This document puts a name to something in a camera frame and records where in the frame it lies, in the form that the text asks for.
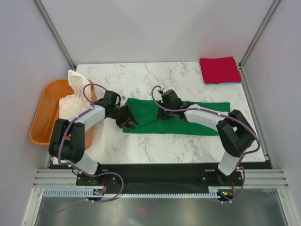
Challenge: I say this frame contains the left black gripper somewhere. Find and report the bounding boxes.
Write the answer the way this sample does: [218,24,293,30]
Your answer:
[108,105,138,129]

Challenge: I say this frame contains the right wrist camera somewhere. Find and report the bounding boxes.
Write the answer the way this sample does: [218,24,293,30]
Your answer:
[158,88,169,94]

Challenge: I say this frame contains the aluminium frame rail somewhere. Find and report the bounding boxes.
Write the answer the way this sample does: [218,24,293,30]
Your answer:
[33,169,288,188]

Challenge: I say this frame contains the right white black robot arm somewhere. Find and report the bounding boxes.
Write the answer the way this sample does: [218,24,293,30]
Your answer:
[155,86,260,186]

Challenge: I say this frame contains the folded light blue t shirt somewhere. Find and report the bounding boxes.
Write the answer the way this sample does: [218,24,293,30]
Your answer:
[200,64,241,86]

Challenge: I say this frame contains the orange plastic basket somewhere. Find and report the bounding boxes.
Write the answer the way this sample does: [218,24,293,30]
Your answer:
[29,79,97,147]

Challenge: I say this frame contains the white crumpled t shirt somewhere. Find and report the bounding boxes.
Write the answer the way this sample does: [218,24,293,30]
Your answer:
[59,70,91,119]

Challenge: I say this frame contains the white slotted cable duct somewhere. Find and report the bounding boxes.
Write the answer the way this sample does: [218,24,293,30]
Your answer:
[43,188,220,198]

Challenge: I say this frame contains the green t shirt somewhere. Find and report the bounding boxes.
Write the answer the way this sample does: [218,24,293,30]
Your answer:
[123,98,218,136]

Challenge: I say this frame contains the left aluminium corner post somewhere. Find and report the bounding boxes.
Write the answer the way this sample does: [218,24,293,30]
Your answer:
[32,0,77,70]

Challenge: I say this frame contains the aluminium corner post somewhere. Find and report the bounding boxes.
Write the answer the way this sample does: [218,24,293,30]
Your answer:
[32,0,77,70]
[238,0,282,69]

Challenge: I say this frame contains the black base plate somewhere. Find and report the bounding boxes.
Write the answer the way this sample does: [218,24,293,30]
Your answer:
[76,163,243,194]

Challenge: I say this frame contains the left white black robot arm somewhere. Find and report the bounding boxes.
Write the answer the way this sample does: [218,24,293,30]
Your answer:
[48,90,138,185]

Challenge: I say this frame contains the right aluminium corner post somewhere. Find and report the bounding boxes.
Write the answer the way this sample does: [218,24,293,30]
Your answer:
[238,0,282,69]

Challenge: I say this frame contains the folded red t shirt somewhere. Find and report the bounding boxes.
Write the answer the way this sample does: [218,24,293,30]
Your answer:
[199,56,241,85]

